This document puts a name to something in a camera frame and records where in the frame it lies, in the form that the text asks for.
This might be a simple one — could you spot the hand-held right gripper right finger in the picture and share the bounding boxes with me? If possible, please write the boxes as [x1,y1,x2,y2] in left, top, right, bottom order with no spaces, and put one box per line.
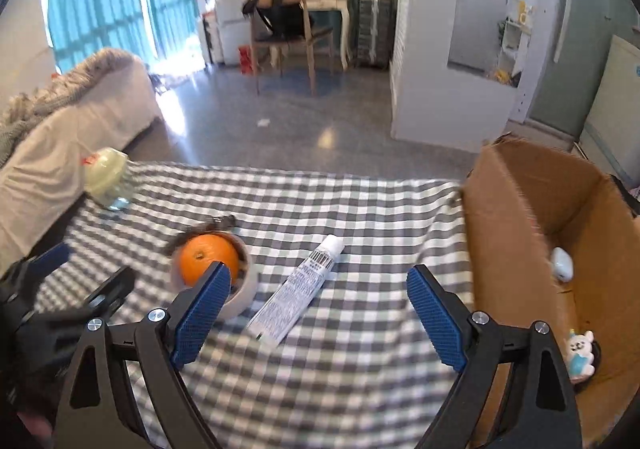
[406,265,584,449]

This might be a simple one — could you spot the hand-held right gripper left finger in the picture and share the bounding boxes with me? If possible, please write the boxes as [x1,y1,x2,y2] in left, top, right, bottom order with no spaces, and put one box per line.
[52,261,233,449]

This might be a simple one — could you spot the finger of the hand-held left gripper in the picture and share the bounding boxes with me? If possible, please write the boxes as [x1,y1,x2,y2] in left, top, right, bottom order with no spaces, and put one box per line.
[80,266,137,320]
[17,241,72,282]

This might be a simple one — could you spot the brown cardboard box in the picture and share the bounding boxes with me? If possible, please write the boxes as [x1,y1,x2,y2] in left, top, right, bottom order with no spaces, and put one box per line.
[460,134,640,448]

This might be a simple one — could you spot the light blue earbuds case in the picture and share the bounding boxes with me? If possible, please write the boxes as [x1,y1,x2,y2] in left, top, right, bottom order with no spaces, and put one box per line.
[550,247,575,284]

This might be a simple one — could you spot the white and blue toy figure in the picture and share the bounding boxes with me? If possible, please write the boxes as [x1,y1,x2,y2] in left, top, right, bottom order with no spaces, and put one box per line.
[564,329,596,375]

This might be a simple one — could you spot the grey tape roll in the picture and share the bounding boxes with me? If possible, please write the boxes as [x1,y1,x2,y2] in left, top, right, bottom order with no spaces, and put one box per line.
[170,229,260,321]

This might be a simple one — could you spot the orange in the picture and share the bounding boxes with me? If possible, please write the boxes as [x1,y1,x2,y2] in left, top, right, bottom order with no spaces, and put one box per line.
[179,234,241,289]

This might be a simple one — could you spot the white squeeze tube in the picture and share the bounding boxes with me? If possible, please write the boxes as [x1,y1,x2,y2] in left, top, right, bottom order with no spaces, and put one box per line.
[245,235,346,348]

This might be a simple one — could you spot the clear plastic bottle red label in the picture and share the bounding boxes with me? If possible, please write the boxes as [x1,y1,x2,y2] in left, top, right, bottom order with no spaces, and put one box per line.
[82,154,137,210]

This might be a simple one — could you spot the pale green cup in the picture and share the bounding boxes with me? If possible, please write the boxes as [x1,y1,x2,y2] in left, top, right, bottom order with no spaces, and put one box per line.
[82,147,129,198]

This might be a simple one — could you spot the white covered sofa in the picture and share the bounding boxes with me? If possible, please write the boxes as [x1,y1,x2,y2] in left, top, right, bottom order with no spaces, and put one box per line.
[0,48,164,276]

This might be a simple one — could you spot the grey checked tablecloth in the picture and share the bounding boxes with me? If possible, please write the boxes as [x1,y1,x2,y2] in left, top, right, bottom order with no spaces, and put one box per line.
[0,161,474,449]

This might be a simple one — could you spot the grey knitted blanket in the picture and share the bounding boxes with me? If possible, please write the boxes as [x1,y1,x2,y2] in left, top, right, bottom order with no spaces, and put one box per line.
[0,48,147,166]

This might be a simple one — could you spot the teal window curtain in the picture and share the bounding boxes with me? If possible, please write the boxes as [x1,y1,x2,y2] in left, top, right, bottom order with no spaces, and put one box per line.
[47,0,199,76]

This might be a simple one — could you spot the white tall cabinet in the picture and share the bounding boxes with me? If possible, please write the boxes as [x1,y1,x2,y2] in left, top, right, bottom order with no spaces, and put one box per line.
[579,34,640,180]

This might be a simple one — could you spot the white low cabinet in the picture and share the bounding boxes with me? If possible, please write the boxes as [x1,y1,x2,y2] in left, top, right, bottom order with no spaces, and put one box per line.
[202,0,254,68]

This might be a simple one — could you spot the wooden chair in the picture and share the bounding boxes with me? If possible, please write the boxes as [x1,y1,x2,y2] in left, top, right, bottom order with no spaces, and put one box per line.
[250,0,335,98]

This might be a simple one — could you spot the silver suitcase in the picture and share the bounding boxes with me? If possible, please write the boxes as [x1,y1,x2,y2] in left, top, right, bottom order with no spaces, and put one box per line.
[356,0,394,70]

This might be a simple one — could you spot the black bag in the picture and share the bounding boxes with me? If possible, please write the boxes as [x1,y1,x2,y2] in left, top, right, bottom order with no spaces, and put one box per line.
[255,0,314,38]

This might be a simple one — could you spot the white dressing desk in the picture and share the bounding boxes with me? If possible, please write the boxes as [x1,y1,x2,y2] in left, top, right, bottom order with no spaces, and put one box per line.
[295,0,351,71]

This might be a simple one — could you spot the dark bead bracelet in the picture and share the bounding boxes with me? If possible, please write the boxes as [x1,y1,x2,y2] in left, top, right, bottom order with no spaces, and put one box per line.
[167,214,239,251]

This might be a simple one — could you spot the white wall shelf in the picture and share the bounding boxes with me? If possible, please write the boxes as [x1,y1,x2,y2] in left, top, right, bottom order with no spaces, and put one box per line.
[495,0,534,86]

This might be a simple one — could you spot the white door handle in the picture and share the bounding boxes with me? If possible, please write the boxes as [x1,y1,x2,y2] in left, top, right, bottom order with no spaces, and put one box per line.
[552,0,571,64]

